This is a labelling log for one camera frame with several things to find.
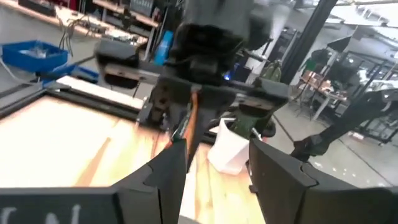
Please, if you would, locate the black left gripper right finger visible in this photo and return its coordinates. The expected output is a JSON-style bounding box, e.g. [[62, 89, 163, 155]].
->
[[248, 138, 358, 224]]

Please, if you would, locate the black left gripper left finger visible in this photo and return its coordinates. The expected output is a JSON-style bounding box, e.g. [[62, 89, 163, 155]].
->
[[113, 139, 187, 224]]

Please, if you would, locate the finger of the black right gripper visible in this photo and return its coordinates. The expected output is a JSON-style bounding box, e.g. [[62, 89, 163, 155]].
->
[[188, 107, 224, 170], [152, 83, 187, 141]]

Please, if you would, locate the white hexagonal planter pot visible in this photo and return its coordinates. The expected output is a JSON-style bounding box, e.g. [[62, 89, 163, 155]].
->
[[206, 117, 261, 175]]

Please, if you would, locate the green cactus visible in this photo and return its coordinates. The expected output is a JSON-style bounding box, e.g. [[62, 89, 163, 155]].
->
[[229, 104, 274, 141]]

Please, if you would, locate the light blue container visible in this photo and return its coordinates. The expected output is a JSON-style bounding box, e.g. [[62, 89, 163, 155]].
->
[[154, 29, 174, 67]]

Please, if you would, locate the cluttered background table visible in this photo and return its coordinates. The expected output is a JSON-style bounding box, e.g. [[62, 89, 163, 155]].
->
[[297, 70, 348, 122]]

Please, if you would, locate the black rod across bin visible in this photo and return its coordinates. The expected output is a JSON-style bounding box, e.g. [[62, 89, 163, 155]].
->
[[35, 55, 97, 77]]

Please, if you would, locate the background workbench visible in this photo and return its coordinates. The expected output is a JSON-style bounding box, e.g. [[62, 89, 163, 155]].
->
[[0, 0, 162, 41]]

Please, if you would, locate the clear plastic bag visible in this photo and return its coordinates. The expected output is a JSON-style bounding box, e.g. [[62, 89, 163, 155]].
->
[[20, 45, 52, 59]]

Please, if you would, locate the blue bin with plastic bag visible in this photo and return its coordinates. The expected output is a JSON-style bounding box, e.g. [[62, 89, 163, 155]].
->
[[1, 39, 69, 74]]

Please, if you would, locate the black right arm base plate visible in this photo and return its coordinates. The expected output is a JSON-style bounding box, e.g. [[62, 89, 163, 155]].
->
[[136, 93, 162, 127]]

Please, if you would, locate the black aluminium table frame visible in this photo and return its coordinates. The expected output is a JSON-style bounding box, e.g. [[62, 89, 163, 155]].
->
[[0, 81, 147, 123]]

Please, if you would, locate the black vertical post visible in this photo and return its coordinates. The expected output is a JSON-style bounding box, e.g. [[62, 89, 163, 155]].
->
[[279, 0, 339, 85]]

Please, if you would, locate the white floor cable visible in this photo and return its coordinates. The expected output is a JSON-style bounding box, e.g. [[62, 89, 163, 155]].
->
[[0, 58, 19, 85]]

